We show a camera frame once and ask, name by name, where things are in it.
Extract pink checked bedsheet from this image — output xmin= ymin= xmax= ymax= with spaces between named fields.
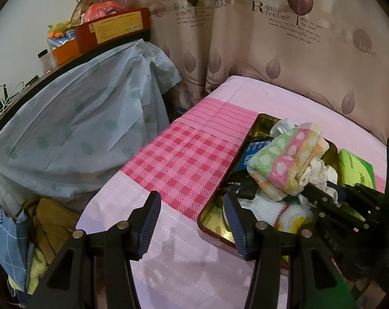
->
xmin=75 ymin=75 xmax=388 ymax=309

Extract small orange box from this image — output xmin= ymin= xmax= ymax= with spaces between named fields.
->
xmin=51 ymin=37 xmax=81 ymax=66

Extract clear jar black lid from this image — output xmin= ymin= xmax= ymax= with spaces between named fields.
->
xmin=37 ymin=49 xmax=52 ymax=71

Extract red plastic bag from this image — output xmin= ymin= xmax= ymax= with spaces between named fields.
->
xmin=82 ymin=2 xmax=122 ymax=24

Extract multicoloured dotted towel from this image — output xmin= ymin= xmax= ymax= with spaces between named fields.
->
xmin=246 ymin=122 xmax=330 ymax=200

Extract white knit glove red cuff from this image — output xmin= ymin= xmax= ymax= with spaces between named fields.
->
xmin=238 ymin=198 xmax=314 ymax=232

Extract green tissue pack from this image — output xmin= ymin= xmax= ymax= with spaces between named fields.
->
xmin=337 ymin=149 xmax=376 ymax=190

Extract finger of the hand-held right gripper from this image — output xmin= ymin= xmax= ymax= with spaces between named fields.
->
xmin=301 ymin=183 xmax=369 ymax=229
xmin=338 ymin=183 xmax=388 ymax=213

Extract beige leaf print curtain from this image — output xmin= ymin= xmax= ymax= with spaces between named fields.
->
xmin=87 ymin=0 xmax=389 ymax=142

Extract white sock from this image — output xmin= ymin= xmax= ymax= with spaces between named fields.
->
xmin=269 ymin=118 xmax=300 ymax=137

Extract brown paper bag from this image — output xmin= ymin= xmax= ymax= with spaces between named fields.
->
xmin=72 ymin=0 xmax=89 ymax=23

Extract cream scrunchie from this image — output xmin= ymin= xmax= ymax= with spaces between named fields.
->
xmin=298 ymin=158 xmax=339 ymax=205

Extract blue packet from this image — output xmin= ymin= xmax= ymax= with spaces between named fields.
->
xmin=235 ymin=139 xmax=274 ymax=174

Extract yellow plush toy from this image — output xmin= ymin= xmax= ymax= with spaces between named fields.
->
xmin=47 ymin=20 xmax=74 ymax=39

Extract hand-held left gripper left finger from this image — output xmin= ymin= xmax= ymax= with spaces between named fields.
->
xmin=29 ymin=191 xmax=162 ymax=309

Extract grey blue plastic cover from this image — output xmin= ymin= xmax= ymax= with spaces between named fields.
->
xmin=0 ymin=38 xmax=184 ymax=200

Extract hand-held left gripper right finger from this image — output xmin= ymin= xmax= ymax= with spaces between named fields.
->
xmin=223 ymin=193 xmax=359 ymax=309

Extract black packet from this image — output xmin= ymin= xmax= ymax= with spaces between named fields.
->
xmin=220 ymin=178 xmax=258 ymax=200

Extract mustard brown cloth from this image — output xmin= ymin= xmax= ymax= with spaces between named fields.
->
xmin=24 ymin=198 xmax=82 ymax=258

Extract white cables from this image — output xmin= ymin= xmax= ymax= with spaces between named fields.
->
xmin=0 ymin=82 xmax=28 ymax=119

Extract yellow fluffy towel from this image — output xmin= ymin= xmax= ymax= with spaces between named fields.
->
xmin=27 ymin=248 xmax=53 ymax=293

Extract long orange cardboard box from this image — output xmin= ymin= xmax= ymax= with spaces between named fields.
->
xmin=75 ymin=7 xmax=151 ymax=54

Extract gold tin box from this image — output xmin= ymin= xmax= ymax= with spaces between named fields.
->
xmin=197 ymin=113 xmax=340 ymax=271

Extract blue plaid cloth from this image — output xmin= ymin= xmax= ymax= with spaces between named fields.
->
xmin=0 ymin=201 xmax=29 ymax=292

